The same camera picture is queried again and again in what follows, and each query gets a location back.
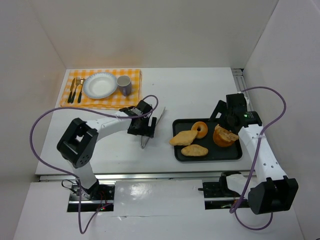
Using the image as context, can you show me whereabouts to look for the metal tongs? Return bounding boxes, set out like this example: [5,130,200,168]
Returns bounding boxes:
[140,106,166,149]

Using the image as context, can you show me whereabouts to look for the triangular bread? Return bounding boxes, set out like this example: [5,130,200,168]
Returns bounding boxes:
[169,130,198,146]

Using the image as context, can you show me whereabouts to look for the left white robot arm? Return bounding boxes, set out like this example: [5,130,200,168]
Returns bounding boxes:
[57,100,157,199]

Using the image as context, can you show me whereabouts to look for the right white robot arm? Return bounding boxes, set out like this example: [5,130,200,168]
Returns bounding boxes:
[210,93,299,215]

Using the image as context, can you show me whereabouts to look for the oval bread roll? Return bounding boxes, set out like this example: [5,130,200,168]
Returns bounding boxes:
[181,144,209,157]

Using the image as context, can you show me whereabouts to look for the tall round brioche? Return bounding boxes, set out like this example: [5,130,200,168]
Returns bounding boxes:
[213,124,239,148]

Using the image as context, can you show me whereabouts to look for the purple mug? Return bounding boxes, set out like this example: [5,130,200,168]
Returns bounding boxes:
[116,75,132,97]

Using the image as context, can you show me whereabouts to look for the yellow checkered cloth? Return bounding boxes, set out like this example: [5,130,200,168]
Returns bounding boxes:
[58,68,142,110]

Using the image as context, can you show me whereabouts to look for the white plate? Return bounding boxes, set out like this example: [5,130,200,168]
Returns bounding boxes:
[82,72,118,99]

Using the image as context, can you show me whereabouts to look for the ring donut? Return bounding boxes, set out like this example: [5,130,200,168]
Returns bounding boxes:
[191,121,208,139]

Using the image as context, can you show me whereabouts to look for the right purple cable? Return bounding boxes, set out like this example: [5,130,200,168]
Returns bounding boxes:
[229,86,288,231]

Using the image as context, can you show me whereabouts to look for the purple cable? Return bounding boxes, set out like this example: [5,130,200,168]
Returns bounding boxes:
[229,86,288,231]
[29,94,159,235]

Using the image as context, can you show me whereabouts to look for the aluminium rail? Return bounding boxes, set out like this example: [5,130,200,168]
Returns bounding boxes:
[38,170,253,182]

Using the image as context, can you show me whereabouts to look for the black-handled knife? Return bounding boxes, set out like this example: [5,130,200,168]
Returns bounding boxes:
[67,78,76,104]

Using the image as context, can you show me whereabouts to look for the black-handled fork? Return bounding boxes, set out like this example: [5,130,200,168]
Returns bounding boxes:
[70,77,81,103]

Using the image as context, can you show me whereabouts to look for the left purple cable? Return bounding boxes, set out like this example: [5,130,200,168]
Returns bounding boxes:
[29,94,159,235]

